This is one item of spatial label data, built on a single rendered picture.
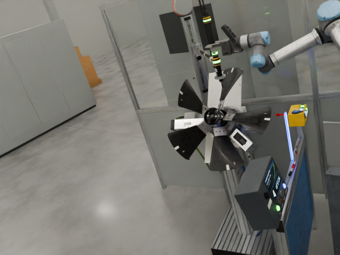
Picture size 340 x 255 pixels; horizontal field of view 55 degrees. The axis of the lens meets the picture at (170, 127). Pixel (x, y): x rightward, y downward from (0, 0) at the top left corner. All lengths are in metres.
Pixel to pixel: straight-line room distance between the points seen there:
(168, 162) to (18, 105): 4.23
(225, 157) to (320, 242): 1.14
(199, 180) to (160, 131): 0.66
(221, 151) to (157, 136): 1.44
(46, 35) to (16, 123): 1.90
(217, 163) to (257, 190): 0.79
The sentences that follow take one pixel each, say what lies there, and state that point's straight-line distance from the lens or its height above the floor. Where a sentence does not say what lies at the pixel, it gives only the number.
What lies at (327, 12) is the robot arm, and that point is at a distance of 1.84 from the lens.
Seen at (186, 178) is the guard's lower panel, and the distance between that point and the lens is 3.59.
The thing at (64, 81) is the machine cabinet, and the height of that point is 0.83.
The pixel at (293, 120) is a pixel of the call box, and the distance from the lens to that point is 2.32.
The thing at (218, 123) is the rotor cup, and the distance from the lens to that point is 2.12.
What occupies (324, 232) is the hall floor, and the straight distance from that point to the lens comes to 2.95.
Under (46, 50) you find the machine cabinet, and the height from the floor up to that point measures 1.55.
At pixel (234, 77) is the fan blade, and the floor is 1.40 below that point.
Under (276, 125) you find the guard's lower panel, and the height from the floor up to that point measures 0.74.
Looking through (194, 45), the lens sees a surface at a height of 1.58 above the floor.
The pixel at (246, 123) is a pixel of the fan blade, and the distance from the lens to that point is 2.06.
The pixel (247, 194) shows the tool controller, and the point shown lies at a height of 1.24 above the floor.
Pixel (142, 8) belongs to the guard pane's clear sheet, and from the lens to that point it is 3.01.
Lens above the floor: 2.04
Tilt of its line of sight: 23 degrees down
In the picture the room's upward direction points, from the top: 17 degrees counter-clockwise
